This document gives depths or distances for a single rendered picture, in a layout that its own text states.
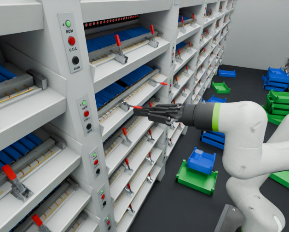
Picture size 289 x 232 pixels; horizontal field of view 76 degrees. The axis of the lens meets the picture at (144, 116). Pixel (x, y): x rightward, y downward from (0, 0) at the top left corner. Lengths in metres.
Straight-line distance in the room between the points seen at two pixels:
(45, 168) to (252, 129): 0.56
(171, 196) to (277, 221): 0.80
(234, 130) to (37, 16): 0.53
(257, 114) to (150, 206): 1.14
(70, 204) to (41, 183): 0.19
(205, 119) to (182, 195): 1.09
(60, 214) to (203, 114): 0.54
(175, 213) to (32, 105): 1.28
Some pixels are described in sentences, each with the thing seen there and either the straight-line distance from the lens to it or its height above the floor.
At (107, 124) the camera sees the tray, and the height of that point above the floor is 0.93.
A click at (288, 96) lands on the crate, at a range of 2.99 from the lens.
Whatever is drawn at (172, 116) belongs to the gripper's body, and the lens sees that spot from 0.63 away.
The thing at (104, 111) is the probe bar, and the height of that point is 0.97.
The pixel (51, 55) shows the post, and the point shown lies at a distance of 0.46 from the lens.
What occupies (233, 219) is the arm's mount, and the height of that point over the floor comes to 0.30.
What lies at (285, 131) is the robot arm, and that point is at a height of 0.82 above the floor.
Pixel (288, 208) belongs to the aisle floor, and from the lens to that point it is 1.86.
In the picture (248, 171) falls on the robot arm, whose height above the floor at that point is 0.90.
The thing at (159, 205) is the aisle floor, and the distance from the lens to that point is 1.55.
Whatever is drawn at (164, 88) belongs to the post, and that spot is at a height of 0.85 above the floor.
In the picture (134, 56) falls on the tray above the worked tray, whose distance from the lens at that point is 0.75.
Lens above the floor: 1.32
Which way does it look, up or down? 33 degrees down
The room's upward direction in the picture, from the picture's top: straight up
